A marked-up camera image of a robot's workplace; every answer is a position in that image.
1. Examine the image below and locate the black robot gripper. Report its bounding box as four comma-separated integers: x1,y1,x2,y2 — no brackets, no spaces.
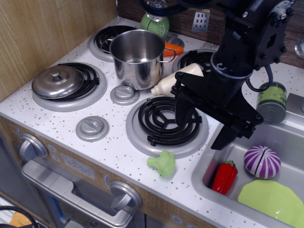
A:
171,52,263,150

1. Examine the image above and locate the shiny steel pot lid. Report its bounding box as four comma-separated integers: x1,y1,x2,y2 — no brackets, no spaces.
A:
32,65,84,99

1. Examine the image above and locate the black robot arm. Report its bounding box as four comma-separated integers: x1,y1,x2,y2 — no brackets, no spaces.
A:
172,0,294,150

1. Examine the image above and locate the stainless steel pot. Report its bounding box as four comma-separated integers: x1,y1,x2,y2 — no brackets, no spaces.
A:
108,29,176,90

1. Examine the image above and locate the front right stove burner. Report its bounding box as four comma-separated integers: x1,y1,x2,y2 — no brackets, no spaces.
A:
125,96,209,159

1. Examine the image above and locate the stove burner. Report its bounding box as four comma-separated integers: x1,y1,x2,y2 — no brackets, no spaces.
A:
171,49,216,73
89,25,136,62
32,62,107,112
125,96,209,159

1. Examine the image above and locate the cream plastic bottle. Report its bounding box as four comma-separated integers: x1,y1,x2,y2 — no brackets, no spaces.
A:
151,63,203,95

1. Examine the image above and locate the red toy pepper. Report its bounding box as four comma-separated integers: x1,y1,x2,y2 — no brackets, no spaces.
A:
211,160,238,195

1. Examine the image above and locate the green toy broccoli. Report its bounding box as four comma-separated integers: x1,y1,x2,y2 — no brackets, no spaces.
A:
147,151,176,177

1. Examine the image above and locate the back right stove burner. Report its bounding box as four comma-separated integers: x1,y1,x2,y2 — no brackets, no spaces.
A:
171,49,216,73

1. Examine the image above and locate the green labelled tin can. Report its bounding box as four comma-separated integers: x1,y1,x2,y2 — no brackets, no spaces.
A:
256,82,286,124

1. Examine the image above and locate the purple striped toy onion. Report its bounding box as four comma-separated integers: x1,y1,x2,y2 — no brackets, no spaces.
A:
244,145,281,179

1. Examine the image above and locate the steel sink basin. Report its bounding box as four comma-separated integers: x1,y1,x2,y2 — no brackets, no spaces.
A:
192,94,304,228

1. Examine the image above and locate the orange toy carrot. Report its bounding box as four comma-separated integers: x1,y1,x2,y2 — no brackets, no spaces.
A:
163,42,184,57

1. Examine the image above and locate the upper grey stovetop knob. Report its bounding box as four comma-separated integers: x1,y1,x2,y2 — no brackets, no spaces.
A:
110,85,140,105

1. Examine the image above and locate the grey stovetop knob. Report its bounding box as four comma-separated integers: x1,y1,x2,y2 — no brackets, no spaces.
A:
110,85,140,105
76,116,110,142
164,34,185,47

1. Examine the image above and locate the back grey stovetop knob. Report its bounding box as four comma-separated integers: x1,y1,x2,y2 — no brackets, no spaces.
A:
164,34,185,47

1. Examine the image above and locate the light green plate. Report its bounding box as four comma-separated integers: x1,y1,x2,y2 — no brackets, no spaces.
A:
238,180,304,228

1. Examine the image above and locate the hanging metal spatula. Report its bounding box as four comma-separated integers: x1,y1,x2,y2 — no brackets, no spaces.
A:
191,9,210,33

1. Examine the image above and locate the green toy cabbage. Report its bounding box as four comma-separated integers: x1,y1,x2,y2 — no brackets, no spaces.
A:
141,14,170,37

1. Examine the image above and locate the right silver oven knob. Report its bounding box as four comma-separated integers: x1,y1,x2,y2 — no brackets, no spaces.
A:
110,180,142,212

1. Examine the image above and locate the silver oven knob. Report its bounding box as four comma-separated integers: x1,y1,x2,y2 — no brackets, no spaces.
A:
110,180,142,212
19,133,48,161

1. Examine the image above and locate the lower grey stovetop knob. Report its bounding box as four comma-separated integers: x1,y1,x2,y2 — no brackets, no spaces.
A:
76,116,110,142

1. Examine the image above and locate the front left stove burner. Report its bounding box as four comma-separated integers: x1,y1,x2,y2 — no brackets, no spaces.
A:
32,62,107,112

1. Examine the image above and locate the chrome faucet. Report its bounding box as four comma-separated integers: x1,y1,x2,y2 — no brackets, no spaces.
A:
294,37,304,58

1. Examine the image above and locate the hanging metal skimmer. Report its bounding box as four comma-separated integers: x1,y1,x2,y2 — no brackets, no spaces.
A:
146,0,168,22

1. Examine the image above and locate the back left stove burner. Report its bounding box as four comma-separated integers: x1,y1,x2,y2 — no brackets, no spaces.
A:
89,25,136,62

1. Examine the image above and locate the left silver oven knob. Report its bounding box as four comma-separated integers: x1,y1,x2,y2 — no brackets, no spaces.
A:
19,133,48,161

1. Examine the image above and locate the orange yellow object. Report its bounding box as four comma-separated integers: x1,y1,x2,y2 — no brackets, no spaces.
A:
9,212,32,228

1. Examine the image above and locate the silver oven door handle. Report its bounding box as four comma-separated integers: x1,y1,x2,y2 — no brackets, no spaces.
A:
22,161,133,228

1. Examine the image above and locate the black cable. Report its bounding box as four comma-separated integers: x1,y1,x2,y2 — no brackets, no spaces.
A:
0,205,40,228

